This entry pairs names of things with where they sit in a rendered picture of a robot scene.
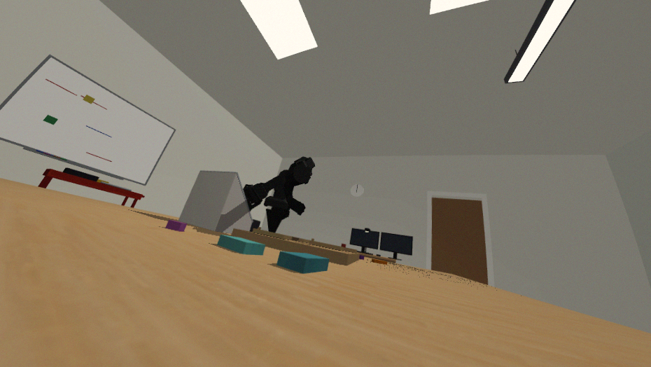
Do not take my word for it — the teal rectangular block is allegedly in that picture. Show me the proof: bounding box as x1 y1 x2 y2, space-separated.
276 251 329 274
217 235 265 256

